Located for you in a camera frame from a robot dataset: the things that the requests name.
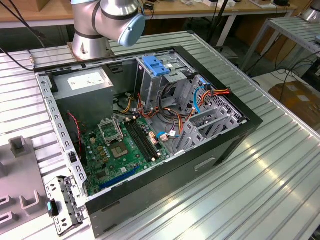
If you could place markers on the black PC case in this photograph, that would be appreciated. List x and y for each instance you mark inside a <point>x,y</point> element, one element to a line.
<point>162,190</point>

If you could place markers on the black stand pole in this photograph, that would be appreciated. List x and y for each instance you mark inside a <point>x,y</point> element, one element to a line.
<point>218,17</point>

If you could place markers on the CPU socket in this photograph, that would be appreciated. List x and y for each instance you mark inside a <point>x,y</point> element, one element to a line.
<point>119,150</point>

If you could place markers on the grey metal disk bay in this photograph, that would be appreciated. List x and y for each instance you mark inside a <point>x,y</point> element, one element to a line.
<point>192,128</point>

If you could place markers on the small cardboard box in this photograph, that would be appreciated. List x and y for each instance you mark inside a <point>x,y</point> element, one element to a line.
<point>42,5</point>

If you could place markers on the grey power supply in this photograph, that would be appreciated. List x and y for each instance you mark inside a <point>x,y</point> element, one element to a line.
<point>85,105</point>

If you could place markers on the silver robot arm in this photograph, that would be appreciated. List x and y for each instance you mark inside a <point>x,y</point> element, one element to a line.
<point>115,15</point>

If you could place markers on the blue plastic drive latch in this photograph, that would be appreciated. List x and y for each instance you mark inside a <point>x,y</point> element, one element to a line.
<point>153,67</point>

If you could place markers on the grey parts rack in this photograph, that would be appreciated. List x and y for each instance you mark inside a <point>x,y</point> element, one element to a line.
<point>17,175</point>

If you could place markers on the large brown cardboard box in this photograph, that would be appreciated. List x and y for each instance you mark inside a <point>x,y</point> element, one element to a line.
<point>297,100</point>

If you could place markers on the metal slat side table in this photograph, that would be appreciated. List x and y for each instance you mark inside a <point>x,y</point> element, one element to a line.
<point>292,30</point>

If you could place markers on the metal expansion bracket cover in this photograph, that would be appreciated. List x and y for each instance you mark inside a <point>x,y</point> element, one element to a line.
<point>66,197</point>

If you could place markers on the black RAM slot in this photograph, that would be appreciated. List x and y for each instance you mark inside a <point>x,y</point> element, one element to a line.
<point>145,139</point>
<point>141,141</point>
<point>138,143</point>
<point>148,138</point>

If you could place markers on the black clip with teal label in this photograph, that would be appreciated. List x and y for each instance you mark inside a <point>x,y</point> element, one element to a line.
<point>53,208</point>

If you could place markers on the grey optical drive cage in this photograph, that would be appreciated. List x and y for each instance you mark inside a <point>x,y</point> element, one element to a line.
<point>150,87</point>

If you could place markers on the wooden desk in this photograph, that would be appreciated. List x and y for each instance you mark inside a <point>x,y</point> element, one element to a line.
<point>190,8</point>

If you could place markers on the green motherboard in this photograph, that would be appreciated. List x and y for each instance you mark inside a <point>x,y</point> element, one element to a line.
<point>117,167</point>

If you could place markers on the blue expansion slot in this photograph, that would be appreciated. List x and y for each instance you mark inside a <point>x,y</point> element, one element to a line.
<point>117,180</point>

